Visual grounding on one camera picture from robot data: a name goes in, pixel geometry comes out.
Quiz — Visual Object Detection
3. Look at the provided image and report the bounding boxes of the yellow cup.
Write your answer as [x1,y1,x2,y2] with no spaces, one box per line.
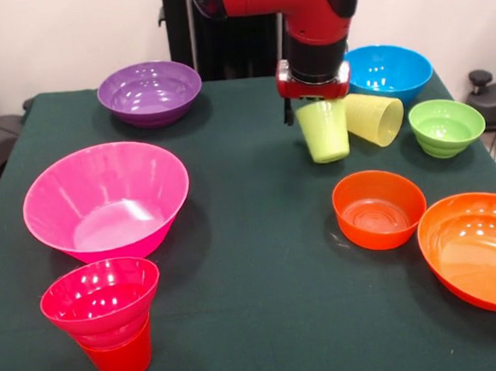
[343,89,408,151]

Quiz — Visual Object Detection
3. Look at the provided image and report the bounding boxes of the purple bowl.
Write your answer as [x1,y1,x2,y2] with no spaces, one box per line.
[94,57,206,133]

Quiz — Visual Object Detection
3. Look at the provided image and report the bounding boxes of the large magenta bowl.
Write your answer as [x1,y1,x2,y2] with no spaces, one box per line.
[17,135,196,269]

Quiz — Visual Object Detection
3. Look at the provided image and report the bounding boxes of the black robot column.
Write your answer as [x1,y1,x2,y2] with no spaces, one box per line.
[158,0,296,85]

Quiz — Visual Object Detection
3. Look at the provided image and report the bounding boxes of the small crimson pink bowl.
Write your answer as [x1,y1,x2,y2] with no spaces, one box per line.
[36,254,166,356]

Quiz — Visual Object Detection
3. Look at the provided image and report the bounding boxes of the large orange bowl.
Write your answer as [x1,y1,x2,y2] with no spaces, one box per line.
[414,190,496,321]

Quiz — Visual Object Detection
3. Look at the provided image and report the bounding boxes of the lime green cup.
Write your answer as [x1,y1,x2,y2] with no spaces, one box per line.
[295,97,354,166]

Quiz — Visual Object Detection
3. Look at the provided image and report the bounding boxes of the dark green tablecloth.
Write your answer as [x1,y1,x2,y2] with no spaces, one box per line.
[0,57,496,371]

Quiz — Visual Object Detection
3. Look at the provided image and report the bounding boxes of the red cup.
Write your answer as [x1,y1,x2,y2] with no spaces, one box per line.
[75,311,155,371]

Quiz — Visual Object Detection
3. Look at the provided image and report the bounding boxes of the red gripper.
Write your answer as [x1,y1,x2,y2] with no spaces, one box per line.
[274,55,356,127]

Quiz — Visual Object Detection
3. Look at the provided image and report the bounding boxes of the blue bowl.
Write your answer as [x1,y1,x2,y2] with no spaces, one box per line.
[342,40,437,111]

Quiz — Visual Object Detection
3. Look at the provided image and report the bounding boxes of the small orange bowl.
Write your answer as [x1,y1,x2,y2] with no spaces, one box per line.
[330,165,431,255]

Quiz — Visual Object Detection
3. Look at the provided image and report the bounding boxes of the small green bowl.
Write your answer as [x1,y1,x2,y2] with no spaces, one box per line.
[406,95,490,162]

